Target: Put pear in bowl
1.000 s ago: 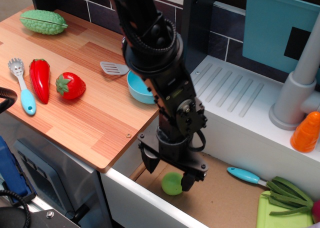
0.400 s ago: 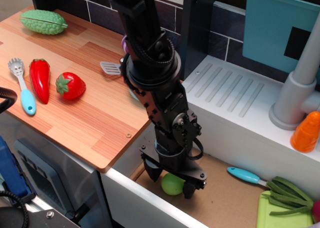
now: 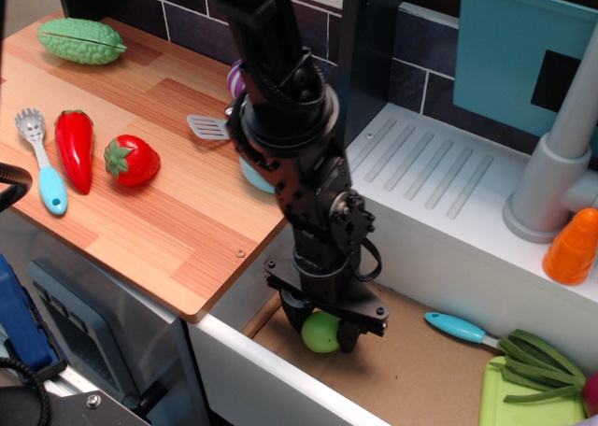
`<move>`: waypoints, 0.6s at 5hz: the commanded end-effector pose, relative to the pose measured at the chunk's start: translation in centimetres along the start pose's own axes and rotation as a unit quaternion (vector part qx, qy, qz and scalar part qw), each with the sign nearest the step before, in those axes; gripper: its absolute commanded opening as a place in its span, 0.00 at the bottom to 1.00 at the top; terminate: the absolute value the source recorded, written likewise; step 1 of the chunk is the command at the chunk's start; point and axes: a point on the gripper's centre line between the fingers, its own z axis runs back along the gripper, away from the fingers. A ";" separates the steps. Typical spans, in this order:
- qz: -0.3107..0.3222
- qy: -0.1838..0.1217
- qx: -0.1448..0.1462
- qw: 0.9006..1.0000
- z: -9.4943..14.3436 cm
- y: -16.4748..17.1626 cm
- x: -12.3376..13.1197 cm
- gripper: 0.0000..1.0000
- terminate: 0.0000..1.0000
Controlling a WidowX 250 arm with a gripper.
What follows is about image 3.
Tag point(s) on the green toy pear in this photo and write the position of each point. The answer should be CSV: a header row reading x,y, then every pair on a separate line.
x,y
319,332

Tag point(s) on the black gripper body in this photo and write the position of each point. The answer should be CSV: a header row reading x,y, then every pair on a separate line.
x,y
337,293

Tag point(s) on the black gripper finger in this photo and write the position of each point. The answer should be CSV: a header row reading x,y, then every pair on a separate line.
x,y
347,335
296,310

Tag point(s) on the green toy bitter gourd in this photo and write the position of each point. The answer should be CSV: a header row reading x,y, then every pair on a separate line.
x,y
81,41

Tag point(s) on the red toy chili pepper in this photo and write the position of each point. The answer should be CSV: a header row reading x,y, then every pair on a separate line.
x,y
74,142

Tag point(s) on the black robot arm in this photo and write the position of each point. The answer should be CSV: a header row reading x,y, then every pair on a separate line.
x,y
284,124

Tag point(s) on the grey pasta spoon blue handle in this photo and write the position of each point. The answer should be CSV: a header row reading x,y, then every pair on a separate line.
x,y
32,127

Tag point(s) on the grey toy faucet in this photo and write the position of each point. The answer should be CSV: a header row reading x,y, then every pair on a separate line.
x,y
556,181

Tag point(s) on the purple striped toy onion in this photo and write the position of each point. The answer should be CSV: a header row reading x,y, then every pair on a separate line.
x,y
235,82

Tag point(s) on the red toy strawberry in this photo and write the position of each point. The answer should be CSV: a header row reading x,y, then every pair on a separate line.
x,y
130,160

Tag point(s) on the blue handled utensil in sink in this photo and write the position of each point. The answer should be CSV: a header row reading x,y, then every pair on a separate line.
x,y
461,328

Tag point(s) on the teal toy cabinet box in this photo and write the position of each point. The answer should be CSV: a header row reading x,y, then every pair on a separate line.
x,y
515,59

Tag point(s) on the orange toy carrot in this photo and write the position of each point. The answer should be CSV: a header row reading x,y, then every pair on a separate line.
x,y
571,255

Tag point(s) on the grey toy oven door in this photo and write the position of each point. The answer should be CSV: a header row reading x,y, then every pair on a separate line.
x,y
125,347

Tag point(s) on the green felt leafy vegetable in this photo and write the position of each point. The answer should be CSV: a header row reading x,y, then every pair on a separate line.
x,y
533,363

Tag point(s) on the grey spatula blue handle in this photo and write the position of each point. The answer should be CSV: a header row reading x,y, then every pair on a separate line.
x,y
208,128

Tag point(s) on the pink toy at edge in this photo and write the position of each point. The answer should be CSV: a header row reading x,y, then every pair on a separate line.
x,y
590,396

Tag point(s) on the metal mounting plate with bolt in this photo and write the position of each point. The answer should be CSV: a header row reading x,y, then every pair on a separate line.
x,y
93,408

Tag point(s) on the blue clamp device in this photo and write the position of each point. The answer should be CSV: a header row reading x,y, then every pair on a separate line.
x,y
29,339

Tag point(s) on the light blue bowl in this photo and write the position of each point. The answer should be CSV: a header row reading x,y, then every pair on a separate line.
x,y
254,178

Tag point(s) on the lime green cutting board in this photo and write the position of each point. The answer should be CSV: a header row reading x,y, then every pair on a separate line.
x,y
495,411

